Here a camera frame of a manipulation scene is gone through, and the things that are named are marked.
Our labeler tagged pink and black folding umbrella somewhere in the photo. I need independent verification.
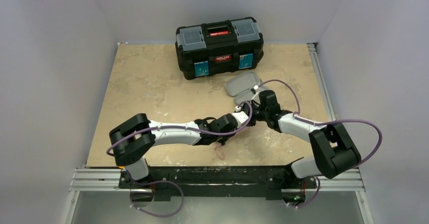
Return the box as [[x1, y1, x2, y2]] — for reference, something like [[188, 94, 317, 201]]
[[214, 142, 226, 160]]

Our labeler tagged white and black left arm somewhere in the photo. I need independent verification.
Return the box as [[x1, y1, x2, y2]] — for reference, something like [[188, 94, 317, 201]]
[[106, 110, 252, 181]]

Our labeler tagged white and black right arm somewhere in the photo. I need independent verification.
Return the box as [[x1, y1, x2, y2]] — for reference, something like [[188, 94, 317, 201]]
[[250, 90, 362, 179]]

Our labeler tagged grey umbrella case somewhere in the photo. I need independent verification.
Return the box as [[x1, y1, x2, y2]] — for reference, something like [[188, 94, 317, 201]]
[[225, 71, 269, 105]]

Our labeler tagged black plastic toolbox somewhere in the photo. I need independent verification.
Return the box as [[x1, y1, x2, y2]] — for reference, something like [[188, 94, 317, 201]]
[[175, 17, 264, 80]]

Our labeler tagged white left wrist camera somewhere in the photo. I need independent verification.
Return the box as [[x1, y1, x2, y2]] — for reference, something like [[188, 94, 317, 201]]
[[232, 106, 249, 126]]

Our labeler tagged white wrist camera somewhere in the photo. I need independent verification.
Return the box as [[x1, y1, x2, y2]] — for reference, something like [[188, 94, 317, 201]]
[[248, 85, 261, 103], [232, 106, 249, 126]]

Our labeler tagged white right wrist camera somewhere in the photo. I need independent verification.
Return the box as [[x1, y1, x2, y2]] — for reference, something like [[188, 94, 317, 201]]
[[248, 85, 261, 103]]

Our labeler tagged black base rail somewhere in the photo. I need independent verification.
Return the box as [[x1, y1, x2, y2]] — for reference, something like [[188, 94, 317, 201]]
[[118, 165, 317, 204]]

